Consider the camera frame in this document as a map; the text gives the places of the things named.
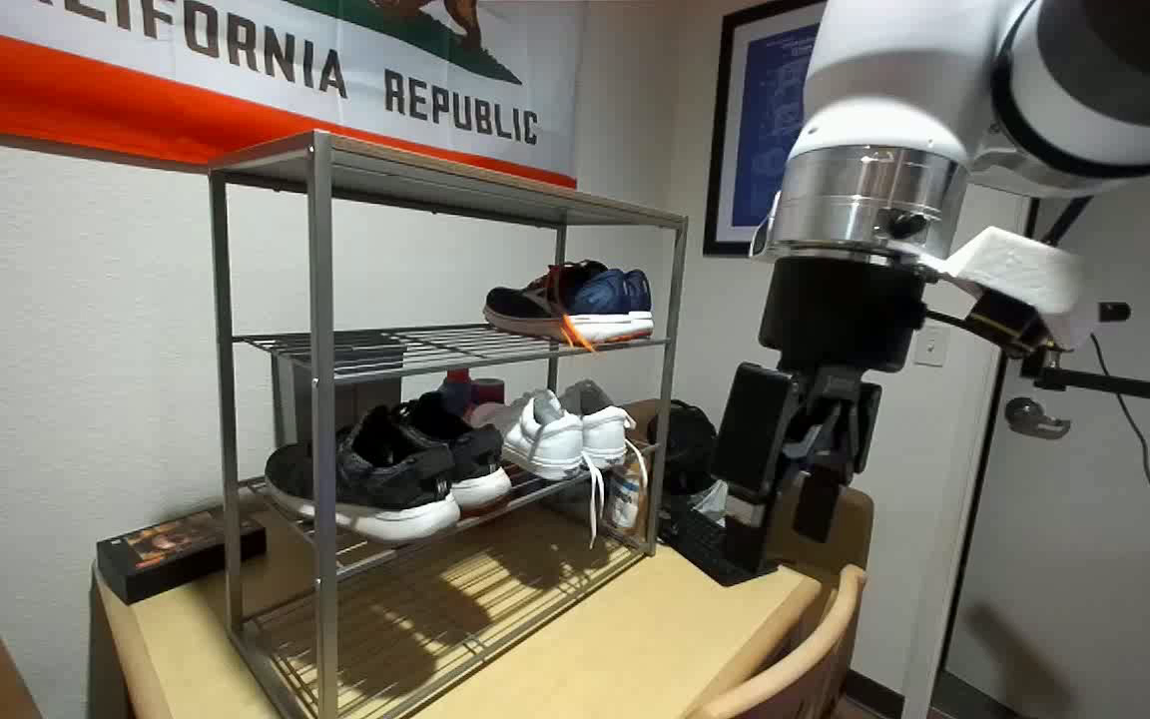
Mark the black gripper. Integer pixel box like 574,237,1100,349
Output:
710,252,931,548

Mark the white plastic bag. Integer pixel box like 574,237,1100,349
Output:
688,476,738,530

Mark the grey metal shoe rack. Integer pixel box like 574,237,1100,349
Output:
206,127,690,719

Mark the brown box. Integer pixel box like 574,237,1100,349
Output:
732,456,879,590

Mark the black computer keyboard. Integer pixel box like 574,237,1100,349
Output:
659,510,780,590

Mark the blue running shoe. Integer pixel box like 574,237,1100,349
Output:
558,259,659,343
485,264,640,353

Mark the silver door lever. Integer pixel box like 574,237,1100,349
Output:
1002,396,1073,442

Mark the framed blue blueprint picture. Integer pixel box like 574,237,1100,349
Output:
703,0,831,259

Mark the white door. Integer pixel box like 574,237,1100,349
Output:
925,174,1150,719

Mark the maroon item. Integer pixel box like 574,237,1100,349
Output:
438,369,513,432

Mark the black sneaker white sole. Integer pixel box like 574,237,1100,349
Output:
262,405,467,548
393,392,515,514

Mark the flat black box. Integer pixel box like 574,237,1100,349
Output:
92,510,272,606

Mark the California Republic flag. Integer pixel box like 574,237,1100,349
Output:
0,0,588,191

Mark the thin black hanging cable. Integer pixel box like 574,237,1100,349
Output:
1084,328,1150,540

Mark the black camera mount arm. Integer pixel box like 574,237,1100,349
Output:
1018,301,1150,411

